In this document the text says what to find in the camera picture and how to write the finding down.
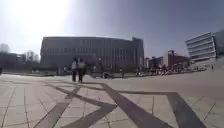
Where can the large dark wide building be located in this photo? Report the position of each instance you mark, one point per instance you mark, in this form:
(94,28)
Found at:
(90,51)

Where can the grey paved plaza ground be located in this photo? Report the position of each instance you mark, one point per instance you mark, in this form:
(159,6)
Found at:
(140,83)

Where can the row of parked bicycles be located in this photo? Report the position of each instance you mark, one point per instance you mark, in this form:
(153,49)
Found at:
(173,70)

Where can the low dark building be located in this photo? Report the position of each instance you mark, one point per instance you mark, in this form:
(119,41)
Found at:
(176,60)

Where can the white striped tall building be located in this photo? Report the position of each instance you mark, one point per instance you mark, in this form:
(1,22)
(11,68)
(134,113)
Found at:
(205,46)

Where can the group of bare trees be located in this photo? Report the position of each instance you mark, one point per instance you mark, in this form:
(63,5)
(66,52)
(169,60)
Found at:
(15,60)

